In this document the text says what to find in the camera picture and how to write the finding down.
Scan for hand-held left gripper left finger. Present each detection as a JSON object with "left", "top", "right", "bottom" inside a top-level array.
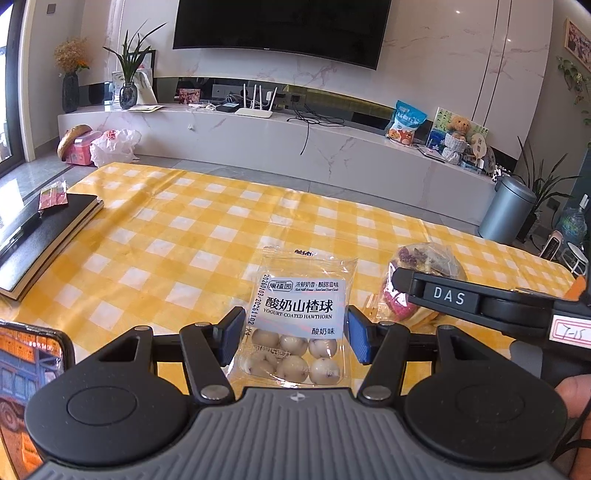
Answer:
[{"left": 90, "top": 305, "right": 246, "bottom": 401}]

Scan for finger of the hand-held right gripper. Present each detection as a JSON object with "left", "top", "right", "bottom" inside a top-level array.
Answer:
[{"left": 392, "top": 268, "right": 484, "bottom": 320}]

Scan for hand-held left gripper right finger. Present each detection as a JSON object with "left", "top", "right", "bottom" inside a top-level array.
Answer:
[{"left": 347, "top": 305, "right": 499, "bottom": 401}]

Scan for clear bag of colourful chips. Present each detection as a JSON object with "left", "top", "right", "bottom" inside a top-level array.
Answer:
[{"left": 365, "top": 242, "right": 467, "bottom": 326}]

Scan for clear yogurt hawthorn ball packet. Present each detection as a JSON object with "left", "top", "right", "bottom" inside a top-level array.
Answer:
[{"left": 228, "top": 247, "right": 360, "bottom": 386}]

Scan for person's right hand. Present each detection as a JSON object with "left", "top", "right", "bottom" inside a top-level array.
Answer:
[{"left": 555, "top": 375, "right": 591, "bottom": 417}]

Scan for small white heater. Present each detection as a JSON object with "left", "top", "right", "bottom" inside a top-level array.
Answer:
[{"left": 540, "top": 231, "right": 573, "bottom": 264}]

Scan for blue water jug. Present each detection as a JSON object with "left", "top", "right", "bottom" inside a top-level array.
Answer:
[{"left": 551, "top": 207, "right": 589, "bottom": 245}]

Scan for grey trash can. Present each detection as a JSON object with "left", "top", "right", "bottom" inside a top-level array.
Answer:
[{"left": 478, "top": 175, "right": 539, "bottom": 245}]

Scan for yellow checked tablecloth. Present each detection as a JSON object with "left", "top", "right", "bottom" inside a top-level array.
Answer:
[{"left": 0, "top": 161, "right": 586, "bottom": 398}]

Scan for long-leaved potted plant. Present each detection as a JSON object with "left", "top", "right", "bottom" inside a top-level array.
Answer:
[{"left": 512, "top": 136, "right": 580, "bottom": 243}]

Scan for round hand fan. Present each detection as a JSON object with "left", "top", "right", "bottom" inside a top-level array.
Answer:
[{"left": 468, "top": 138, "right": 490, "bottom": 164}]

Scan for brown teddy bear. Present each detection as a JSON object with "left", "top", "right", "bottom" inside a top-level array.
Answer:
[{"left": 445, "top": 115, "right": 472, "bottom": 141}]

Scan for blue snack bag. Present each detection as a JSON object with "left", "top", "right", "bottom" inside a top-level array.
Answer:
[{"left": 387, "top": 100, "right": 428, "bottom": 146}]

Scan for green picture box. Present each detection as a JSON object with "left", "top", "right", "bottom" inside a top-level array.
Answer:
[{"left": 425, "top": 107, "right": 489, "bottom": 153}]

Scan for white marble television cabinet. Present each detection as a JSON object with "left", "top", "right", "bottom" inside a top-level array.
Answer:
[{"left": 58, "top": 104, "right": 509, "bottom": 213}]

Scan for black notebook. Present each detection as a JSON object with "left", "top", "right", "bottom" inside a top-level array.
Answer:
[{"left": 0, "top": 194, "right": 105, "bottom": 303}]

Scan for white plastic bag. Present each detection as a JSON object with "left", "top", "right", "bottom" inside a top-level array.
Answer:
[{"left": 90, "top": 128, "right": 141, "bottom": 168}]

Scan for black smartphone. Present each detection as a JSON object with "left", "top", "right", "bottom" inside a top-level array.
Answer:
[{"left": 0, "top": 320, "right": 75, "bottom": 480}]

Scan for white router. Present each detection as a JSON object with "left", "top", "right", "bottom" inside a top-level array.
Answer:
[{"left": 235, "top": 84, "right": 280, "bottom": 116}]

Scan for red flat packet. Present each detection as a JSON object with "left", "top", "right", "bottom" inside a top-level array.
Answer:
[{"left": 38, "top": 182, "right": 70, "bottom": 210}]

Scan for pink storage box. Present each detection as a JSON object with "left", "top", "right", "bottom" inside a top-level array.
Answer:
[{"left": 67, "top": 130, "right": 102, "bottom": 166}]

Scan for hanging ivy plant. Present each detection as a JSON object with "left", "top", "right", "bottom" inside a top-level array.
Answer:
[{"left": 556, "top": 55, "right": 591, "bottom": 125}]

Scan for brown straw hat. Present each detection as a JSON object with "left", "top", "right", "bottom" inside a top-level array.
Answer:
[{"left": 56, "top": 124, "right": 90, "bottom": 160}]

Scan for tall black vase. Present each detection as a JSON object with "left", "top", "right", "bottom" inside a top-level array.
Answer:
[{"left": 61, "top": 71, "right": 80, "bottom": 114}]

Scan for green leafy plant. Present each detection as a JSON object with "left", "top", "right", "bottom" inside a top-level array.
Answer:
[{"left": 102, "top": 22, "right": 167, "bottom": 84}]

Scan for black television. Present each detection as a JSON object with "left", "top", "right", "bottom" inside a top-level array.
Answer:
[{"left": 173, "top": 0, "right": 393, "bottom": 71}]

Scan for yellow dried flowers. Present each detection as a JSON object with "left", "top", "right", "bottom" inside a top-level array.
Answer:
[{"left": 53, "top": 37, "right": 90, "bottom": 75}]

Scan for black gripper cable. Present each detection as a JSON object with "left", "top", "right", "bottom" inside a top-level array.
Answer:
[{"left": 556, "top": 406, "right": 591, "bottom": 467}]

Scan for black hanging cable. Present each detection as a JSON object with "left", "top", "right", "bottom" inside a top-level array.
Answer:
[{"left": 299, "top": 108, "right": 347, "bottom": 158}]

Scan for framed wall picture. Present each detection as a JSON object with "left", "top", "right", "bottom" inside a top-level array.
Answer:
[{"left": 564, "top": 18, "right": 591, "bottom": 63}]

